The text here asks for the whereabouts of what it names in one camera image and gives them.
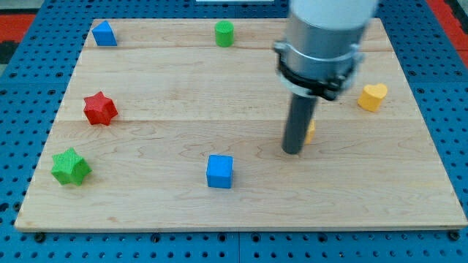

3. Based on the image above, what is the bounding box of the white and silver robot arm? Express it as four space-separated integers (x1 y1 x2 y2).
273 0 378 101

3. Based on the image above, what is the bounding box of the blue cube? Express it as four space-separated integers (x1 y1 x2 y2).
206 155 233 188

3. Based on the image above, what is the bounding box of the wooden board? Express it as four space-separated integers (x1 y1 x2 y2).
15 19 467 232

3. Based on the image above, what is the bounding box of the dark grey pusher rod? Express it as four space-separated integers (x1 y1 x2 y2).
282 94 317 155

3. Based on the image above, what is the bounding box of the yellow block behind rod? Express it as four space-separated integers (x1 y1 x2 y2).
304 120 316 145

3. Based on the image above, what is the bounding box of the green cylinder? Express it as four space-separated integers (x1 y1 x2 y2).
214 20 234 47

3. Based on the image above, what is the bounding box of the red star block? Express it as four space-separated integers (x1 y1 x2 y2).
83 91 118 126

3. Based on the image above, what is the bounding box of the yellow heart block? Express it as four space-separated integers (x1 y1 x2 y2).
358 83 388 113

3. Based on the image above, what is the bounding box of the blue triangular prism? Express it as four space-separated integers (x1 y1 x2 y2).
91 20 117 46

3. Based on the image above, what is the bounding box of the green star block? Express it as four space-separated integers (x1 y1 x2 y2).
50 148 92 186

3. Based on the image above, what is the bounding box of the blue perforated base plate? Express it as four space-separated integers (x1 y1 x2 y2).
1 0 467 262

